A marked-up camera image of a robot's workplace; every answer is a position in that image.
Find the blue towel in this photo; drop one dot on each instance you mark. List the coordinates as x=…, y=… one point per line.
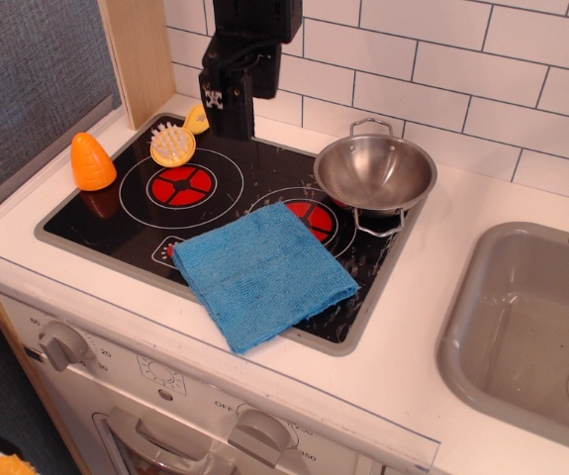
x=261, y=275

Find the grey oven knob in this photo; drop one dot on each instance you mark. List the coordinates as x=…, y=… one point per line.
x=260, y=436
x=62, y=345

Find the grey sink basin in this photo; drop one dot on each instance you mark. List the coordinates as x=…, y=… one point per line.
x=505, y=349

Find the left grey oven knob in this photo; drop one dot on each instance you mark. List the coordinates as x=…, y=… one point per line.
x=62, y=345

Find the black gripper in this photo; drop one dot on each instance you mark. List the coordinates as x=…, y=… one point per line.
x=243, y=60

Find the black toy stove top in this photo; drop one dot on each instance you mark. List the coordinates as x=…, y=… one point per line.
x=132, y=225

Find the grey oven door handle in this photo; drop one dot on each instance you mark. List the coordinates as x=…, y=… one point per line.
x=163, y=446

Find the right grey oven knob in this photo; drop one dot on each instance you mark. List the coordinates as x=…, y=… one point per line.
x=260, y=436

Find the steel bowl with handles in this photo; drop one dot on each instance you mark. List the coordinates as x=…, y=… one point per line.
x=374, y=174

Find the orange fuzzy object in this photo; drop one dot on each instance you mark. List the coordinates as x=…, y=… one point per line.
x=14, y=465

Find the orange toy carrot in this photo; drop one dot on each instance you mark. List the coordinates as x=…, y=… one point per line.
x=92, y=167

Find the yellow dish brush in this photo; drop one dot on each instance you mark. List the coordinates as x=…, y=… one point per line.
x=172, y=145

